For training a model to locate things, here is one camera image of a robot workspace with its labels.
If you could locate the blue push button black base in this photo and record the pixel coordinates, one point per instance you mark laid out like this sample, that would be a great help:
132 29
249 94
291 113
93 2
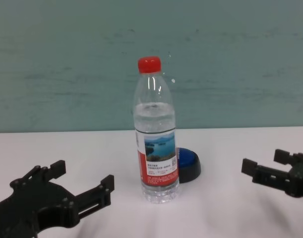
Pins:
188 163

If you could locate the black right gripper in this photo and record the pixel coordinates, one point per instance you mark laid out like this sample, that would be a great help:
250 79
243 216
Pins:
301 178

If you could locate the clear water bottle red cap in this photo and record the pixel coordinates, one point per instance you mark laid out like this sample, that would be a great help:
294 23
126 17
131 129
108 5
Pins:
156 148

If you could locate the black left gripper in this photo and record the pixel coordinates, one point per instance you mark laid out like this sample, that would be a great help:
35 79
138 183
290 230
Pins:
37 205

